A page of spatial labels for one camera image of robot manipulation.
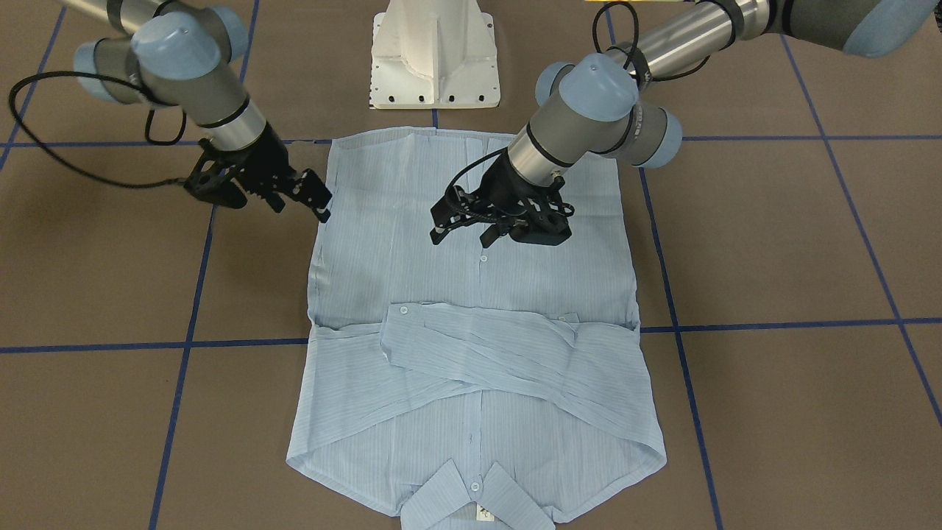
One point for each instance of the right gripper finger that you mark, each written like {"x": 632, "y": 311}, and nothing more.
{"x": 321, "y": 212}

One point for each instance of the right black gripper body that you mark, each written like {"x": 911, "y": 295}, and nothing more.
{"x": 266, "y": 160}

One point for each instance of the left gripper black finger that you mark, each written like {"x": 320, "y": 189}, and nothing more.
{"x": 448, "y": 215}

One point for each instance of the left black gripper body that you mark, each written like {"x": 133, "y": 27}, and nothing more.
{"x": 499, "y": 181}

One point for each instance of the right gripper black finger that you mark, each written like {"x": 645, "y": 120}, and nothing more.
{"x": 310, "y": 190}

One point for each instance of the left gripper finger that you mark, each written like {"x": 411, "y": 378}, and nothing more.
{"x": 494, "y": 232}

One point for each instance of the light blue button-up shirt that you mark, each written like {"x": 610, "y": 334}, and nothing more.
{"x": 458, "y": 387}

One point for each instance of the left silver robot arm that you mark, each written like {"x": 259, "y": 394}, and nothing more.
{"x": 594, "y": 106}

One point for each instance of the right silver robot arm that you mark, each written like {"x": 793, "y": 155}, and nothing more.
{"x": 171, "y": 54}

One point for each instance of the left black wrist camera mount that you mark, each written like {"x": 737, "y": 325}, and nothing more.
{"x": 545, "y": 219}

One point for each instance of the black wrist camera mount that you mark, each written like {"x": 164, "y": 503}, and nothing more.
{"x": 211, "y": 179}
{"x": 545, "y": 219}

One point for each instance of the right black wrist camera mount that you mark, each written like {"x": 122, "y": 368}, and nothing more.
{"x": 211, "y": 179}

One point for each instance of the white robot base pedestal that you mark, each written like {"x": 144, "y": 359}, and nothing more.
{"x": 434, "y": 55}

